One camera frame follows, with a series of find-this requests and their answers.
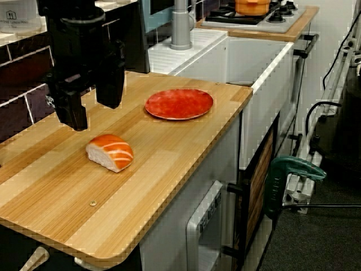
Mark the orange toy pot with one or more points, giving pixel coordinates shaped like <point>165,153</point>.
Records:
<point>251,7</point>

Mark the black stove knob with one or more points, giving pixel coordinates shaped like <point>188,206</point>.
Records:
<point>275,17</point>
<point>290,6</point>

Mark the salmon nigiri sushi toy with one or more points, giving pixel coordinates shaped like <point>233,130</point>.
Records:
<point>112,152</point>

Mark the white lidded jar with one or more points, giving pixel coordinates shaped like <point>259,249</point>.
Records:
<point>18,14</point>

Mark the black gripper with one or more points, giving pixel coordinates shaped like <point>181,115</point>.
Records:
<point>76,48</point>

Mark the wooden stove counter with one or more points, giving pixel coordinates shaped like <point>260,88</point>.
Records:
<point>299,28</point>

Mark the grey white dishwasher door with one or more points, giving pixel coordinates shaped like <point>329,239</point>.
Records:
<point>204,223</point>

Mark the grey toy stove top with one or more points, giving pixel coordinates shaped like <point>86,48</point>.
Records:
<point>253,21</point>

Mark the white cabinet body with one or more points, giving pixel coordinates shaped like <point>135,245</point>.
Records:
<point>169,220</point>

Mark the white cabinet leg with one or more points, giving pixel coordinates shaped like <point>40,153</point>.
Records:
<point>35,258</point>

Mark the red round plate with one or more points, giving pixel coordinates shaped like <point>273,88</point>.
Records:
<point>179,104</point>

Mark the black upright post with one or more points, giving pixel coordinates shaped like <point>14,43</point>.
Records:
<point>136,36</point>

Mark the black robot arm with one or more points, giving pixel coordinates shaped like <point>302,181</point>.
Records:
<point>70,7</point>

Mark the teal blue box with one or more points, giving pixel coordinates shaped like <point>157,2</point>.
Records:
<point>159,21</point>

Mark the aluminium frame profile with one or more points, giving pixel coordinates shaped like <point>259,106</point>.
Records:
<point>324,118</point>

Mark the white sink unit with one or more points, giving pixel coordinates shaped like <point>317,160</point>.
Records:
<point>253,84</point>

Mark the black frame wooden drawer front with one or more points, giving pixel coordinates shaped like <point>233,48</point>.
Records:
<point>259,180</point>

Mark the cream tiled shelf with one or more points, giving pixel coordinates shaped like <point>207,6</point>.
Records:
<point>17,38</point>

